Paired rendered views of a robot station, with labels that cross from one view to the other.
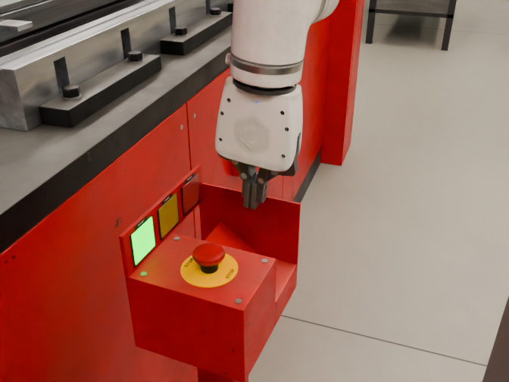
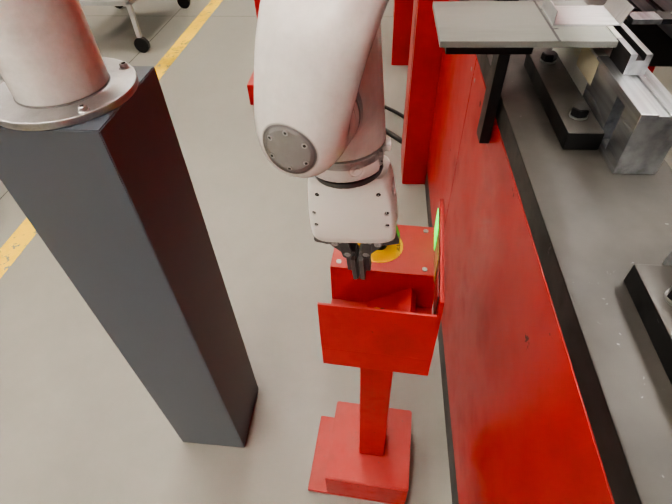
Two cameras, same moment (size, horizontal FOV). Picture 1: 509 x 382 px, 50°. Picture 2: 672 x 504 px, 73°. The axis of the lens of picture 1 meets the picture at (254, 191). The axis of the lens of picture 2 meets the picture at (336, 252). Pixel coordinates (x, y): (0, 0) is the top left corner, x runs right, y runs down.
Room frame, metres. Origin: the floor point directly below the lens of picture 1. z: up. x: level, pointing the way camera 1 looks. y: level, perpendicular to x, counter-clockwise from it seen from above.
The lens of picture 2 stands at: (1.01, -0.11, 1.29)
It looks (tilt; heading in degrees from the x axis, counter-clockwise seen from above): 46 degrees down; 168
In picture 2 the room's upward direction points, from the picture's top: 3 degrees counter-clockwise
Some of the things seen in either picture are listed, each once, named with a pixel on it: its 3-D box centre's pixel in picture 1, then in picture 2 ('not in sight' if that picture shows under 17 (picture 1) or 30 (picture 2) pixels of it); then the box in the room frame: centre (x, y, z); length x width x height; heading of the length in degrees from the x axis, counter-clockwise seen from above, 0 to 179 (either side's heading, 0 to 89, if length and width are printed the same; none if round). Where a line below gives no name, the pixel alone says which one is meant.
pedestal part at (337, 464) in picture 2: not in sight; (360, 450); (0.58, 0.02, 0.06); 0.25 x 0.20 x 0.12; 67
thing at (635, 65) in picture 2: not in sight; (614, 37); (0.39, 0.49, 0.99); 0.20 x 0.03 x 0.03; 162
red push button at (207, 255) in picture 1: (209, 261); not in sight; (0.54, 0.06, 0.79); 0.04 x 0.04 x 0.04
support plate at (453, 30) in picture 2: not in sight; (516, 22); (0.31, 0.36, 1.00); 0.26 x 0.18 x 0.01; 72
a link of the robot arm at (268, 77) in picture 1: (264, 66); (348, 151); (0.62, -0.01, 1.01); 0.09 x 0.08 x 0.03; 68
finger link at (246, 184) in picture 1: (243, 179); (371, 255); (0.63, 0.01, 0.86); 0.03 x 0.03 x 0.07; 68
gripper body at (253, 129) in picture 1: (261, 116); (351, 197); (0.62, -0.01, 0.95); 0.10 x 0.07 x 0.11; 68
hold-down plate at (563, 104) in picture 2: not in sight; (558, 94); (0.37, 0.43, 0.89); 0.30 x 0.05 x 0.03; 162
